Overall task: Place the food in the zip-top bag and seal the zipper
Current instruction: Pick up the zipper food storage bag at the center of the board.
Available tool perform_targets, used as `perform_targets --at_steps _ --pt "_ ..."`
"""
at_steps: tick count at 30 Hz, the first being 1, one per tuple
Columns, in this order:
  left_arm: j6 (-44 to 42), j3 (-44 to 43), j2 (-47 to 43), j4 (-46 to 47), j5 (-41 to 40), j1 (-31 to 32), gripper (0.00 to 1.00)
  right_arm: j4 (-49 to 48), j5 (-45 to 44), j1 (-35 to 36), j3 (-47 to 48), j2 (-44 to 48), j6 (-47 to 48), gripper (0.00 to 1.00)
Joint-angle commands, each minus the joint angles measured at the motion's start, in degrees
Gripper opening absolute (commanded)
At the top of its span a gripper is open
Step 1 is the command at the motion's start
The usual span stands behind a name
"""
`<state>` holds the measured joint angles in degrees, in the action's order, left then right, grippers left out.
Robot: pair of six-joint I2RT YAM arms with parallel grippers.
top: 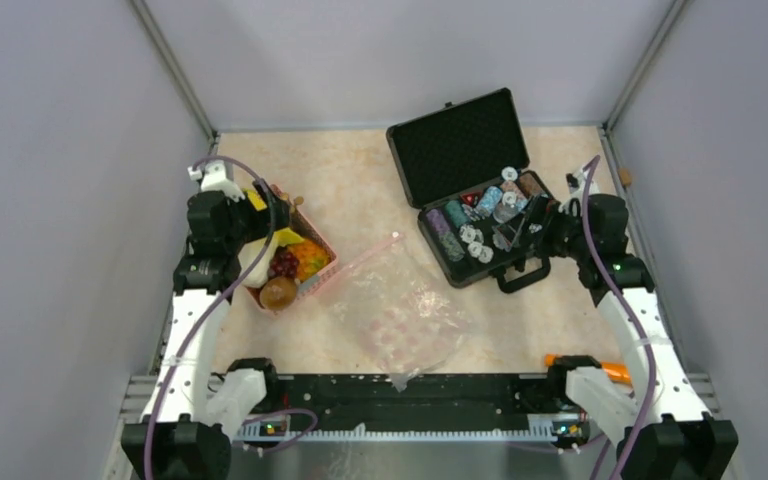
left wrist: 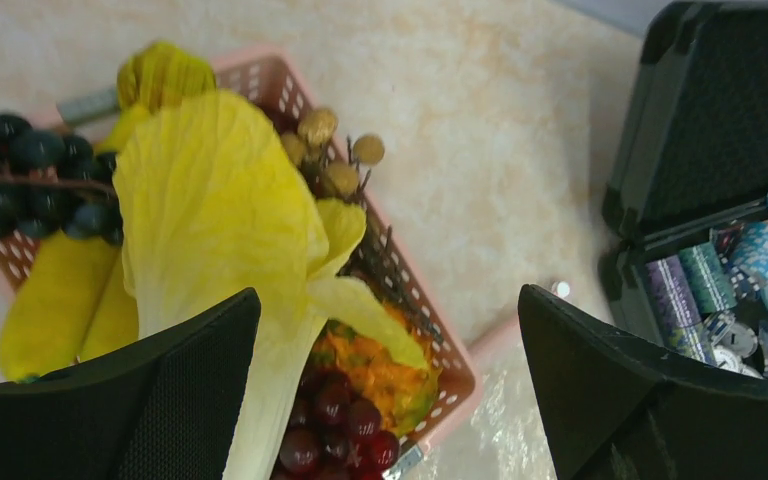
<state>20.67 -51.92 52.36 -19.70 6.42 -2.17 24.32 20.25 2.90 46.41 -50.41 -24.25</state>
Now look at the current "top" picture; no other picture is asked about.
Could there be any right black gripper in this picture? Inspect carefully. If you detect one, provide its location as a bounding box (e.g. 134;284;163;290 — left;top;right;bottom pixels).
496;193;593;262

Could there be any brown mushroom toy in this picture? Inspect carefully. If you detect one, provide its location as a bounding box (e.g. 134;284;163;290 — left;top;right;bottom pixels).
258;277;298;312

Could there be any clear zip top bag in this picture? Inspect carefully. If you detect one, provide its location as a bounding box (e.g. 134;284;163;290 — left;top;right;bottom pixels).
318;231;474;392

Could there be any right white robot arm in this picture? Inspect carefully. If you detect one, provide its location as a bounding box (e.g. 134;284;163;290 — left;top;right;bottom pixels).
523;194;739;479

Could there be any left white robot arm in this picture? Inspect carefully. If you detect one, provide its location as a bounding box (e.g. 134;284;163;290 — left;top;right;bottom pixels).
121;179;290;479

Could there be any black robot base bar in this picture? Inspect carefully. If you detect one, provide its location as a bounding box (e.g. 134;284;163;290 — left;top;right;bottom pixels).
255;374;562;433

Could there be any pink plastic food basket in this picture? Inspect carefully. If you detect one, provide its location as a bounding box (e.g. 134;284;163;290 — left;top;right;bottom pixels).
247;184;338;315

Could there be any tan longan fruit cluster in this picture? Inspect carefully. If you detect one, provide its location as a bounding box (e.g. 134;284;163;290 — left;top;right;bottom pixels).
280;193;305;208

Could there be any yellow napa cabbage toy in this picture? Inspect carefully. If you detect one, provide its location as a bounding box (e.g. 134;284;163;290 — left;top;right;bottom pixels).
238;206;303;289

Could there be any orange spiky fruit toy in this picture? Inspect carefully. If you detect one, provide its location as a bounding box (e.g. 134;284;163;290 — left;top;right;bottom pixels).
287;239;330;282

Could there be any light blue poker chip stack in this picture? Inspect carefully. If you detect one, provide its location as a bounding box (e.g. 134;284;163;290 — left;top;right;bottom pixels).
474;185;503;218

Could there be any purple poker chip stack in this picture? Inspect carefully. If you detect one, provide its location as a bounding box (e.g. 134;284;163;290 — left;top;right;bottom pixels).
426;208;465;262

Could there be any green poker chip stack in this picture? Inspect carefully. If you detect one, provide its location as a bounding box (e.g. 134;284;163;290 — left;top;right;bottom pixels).
443;200;471;230

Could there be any black poker chip case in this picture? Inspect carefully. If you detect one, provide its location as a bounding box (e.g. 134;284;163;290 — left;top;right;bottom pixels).
385;88;551;294

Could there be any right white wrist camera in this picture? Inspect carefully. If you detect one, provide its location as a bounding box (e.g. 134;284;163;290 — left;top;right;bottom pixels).
565;167;589;197

